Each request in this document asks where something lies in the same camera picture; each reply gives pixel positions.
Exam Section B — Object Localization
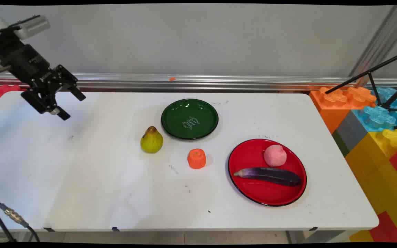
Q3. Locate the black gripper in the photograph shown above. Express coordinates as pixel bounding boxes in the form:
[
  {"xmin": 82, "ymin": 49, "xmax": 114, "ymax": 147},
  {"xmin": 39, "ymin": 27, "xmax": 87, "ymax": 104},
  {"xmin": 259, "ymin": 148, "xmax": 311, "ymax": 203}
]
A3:
[{"xmin": 0, "ymin": 29, "xmax": 86, "ymax": 121}]

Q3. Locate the purple toy eggplant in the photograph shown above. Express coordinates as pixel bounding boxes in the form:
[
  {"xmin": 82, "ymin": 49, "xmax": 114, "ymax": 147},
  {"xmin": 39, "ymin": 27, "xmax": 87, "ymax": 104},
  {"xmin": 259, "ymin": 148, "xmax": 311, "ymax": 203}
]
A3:
[{"xmin": 233, "ymin": 167, "xmax": 302, "ymax": 187}]

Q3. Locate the yellow-green toy pear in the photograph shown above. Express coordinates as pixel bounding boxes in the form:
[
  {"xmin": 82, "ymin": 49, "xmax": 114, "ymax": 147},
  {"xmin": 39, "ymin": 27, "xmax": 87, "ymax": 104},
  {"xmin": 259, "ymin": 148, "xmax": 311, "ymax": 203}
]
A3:
[{"xmin": 140, "ymin": 126, "xmax": 164, "ymax": 154}]

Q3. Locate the dark green plate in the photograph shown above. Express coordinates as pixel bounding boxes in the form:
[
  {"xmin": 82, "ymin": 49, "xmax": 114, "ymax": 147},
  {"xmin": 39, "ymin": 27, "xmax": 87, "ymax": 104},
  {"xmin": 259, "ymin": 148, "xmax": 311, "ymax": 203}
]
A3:
[{"xmin": 161, "ymin": 99, "xmax": 219, "ymax": 140}]

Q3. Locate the orange toy fruit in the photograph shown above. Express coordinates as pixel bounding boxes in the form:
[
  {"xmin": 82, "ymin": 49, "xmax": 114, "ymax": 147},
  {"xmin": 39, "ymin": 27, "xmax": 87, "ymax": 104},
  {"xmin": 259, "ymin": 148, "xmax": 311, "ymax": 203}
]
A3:
[{"xmin": 187, "ymin": 148, "xmax": 207, "ymax": 169}]

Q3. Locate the pink toy peach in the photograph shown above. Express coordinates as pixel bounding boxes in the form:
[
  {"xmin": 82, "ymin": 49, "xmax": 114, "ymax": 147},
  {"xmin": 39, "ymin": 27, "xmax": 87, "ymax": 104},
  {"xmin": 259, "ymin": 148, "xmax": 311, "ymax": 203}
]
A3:
[{"xmin": 264, "ymin": 145, "xmax": 287, "ymax": 167}]

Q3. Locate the red plate black rim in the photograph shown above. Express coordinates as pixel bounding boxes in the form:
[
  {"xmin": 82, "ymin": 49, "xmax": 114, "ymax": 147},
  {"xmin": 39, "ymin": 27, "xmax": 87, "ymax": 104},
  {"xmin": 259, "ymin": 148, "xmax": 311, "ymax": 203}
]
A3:
[{"xmin": 228, "ymin": 138, "xmax": 307, "ymax": 207}]

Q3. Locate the orange giant building block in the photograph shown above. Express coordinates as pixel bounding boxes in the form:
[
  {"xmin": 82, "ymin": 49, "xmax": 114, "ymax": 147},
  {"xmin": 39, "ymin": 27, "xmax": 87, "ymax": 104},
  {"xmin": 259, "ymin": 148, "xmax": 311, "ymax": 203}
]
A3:
[{"xmin": 309, "ymin": 86, "xmax": 377, "ymax": 134}]

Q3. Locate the dark green giant building block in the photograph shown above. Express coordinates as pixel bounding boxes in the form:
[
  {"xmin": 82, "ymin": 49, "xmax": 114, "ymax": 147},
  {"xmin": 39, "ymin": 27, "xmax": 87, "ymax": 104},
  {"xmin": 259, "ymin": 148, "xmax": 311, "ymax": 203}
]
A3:
[{"xmin": 332, "ymin": 130, "xmax": 351, "ymax": 157}]

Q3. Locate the grey giant building block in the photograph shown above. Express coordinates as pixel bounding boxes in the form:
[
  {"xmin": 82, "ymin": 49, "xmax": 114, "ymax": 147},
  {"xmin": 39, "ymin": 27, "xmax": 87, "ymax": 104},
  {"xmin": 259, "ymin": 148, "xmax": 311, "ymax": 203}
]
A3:
[{"xmin": 336, "ymin": 110, "xmax": 368, "ymax": 152}]

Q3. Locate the black tripod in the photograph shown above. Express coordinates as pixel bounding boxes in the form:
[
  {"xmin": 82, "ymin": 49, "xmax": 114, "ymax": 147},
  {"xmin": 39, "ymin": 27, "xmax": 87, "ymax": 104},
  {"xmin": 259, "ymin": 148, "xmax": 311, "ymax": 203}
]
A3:
[{"xmin": 325, "ymin": 50, "xmax": 397, "ymax": 113}]

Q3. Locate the blue giant building block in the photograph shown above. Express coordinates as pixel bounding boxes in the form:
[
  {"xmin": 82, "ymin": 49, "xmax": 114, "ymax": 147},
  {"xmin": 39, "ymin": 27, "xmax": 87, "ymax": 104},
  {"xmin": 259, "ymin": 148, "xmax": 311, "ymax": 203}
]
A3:
[{"xmin": 352, "ymin": 87, "xmax": 397, "ymax": 133}]

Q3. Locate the yellow giant building block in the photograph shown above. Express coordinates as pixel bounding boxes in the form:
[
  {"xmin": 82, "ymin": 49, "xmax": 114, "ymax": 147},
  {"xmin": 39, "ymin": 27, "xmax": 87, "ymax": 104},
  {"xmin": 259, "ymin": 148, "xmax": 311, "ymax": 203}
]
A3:
[{"xmin": 345, "ymin": 129, "xmax": 397, "ymax": 241}]

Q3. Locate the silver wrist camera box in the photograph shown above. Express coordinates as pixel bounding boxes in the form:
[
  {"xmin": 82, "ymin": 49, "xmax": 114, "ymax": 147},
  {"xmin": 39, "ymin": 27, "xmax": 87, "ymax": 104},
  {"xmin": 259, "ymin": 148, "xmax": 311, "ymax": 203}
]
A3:
[{"xmin": 12, "ymin": 15, "xmax": 51, "ymax": 40}]

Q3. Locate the black cable with metal connector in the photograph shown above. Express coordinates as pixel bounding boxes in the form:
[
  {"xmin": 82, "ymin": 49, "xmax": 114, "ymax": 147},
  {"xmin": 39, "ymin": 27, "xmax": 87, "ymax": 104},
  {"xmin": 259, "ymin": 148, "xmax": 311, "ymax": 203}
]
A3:
[{"xmin": 0, "ymin": 194, "xmax": 41, "ymax": 242}]

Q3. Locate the plain black cable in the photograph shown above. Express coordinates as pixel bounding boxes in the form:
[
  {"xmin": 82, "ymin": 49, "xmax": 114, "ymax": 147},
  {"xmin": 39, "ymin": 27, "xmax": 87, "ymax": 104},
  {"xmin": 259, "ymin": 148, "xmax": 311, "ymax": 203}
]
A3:
[{"xmin": 0, "ymin": 199, "xmax": 16, "ymax": 242}]

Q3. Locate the aluminium rail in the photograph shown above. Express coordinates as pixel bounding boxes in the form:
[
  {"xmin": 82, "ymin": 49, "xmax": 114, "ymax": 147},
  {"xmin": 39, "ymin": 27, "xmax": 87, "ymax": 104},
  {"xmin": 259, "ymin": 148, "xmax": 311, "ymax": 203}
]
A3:
[{"xmin": 0, "ymin": 72, "xmax": 397, "ymax": 92}]

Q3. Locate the aluminium post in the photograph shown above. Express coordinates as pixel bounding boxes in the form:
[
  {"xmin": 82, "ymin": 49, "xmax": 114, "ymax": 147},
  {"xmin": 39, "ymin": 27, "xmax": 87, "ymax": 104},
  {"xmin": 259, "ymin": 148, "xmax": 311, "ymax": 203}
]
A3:
[{"xmin": 349, "ymin": 5, "xmax": 397, "ymax": 86}]

